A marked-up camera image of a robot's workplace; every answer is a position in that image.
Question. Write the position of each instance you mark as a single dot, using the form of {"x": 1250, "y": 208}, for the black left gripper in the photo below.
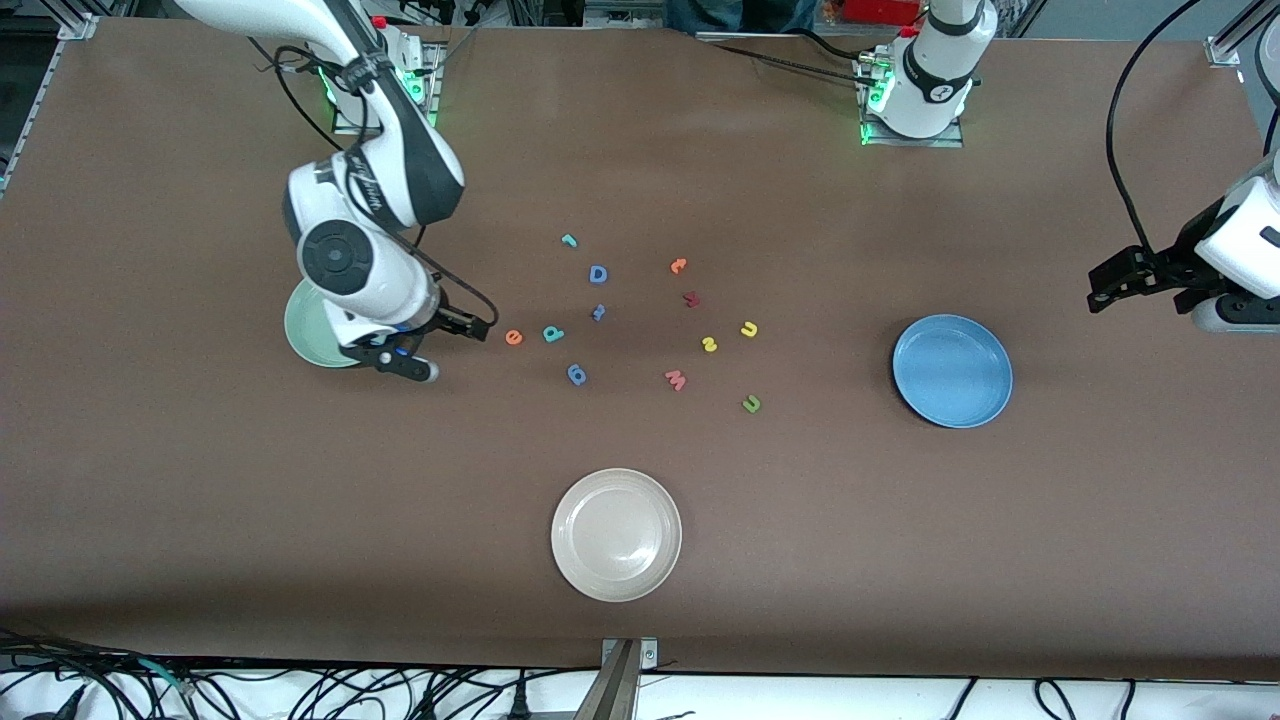
{"x": 1187, "y": 252}

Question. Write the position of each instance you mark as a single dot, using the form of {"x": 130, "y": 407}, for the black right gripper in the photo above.
{"x": 449, "y": 320}

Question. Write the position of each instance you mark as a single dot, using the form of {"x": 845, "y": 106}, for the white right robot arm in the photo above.
{"x": 400, "y": 170}

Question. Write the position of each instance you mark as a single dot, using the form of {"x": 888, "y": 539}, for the blue foam digit 6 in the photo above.
{"x": 571, "y": 374}

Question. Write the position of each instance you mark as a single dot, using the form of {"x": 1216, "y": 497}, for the blue foam letter D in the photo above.
{"x": 591, "y": 274}

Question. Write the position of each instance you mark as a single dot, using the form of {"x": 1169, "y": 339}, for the pale green plate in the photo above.
{"x": 305, "y": 335}

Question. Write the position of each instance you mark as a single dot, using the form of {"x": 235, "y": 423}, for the pink foam letter w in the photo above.
{"x": 676, "y": 382}

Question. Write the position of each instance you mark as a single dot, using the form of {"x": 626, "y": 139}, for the blue plate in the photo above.
{"x": 950, "y": 372}

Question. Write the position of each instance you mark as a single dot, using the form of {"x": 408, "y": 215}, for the beige plate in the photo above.
{"x": 616, "y": 535}

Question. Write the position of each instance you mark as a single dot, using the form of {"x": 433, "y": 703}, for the red box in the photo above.
{"x": 880, "y": 10}

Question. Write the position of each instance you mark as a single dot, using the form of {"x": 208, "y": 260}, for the black power plug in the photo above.
{"x": 70, "y": 705}
{"x": 519, "y": 705}

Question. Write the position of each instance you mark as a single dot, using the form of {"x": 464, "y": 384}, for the person in blue jeans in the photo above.
{"x": 740, "y": 15}

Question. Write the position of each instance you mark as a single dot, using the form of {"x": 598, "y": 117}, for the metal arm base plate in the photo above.
{"x": 434, "y": 75}
{"x": 950, "y": 141}

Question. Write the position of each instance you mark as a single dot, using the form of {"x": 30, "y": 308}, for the small metal bracket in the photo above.
{"x": 650, "y": 655}

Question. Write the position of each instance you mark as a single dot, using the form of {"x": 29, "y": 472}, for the aluminium profile post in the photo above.
{"x": 612, "y": 695}

